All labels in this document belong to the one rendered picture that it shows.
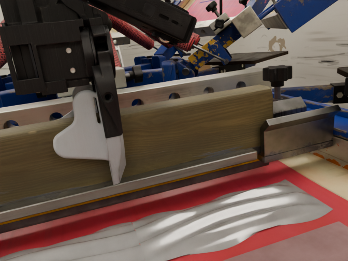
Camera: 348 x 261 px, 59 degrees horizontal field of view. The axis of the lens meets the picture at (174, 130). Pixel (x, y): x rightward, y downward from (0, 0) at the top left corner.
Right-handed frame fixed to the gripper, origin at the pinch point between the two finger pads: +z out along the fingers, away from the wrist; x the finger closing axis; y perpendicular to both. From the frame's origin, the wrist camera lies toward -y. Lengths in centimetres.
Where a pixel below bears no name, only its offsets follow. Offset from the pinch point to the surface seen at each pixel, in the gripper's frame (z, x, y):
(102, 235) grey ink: 5.0, 4.8, 3.0
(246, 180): 5.3, 1.6, -14.0
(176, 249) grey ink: 4.9, 9.8, -2.6
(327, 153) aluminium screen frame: 4.4, 1.8, -25.4
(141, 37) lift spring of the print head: -12, -105, -27
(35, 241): 5.3, 2.2, 9.1
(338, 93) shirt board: 10, -41, -70
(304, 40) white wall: 7, -209, -200
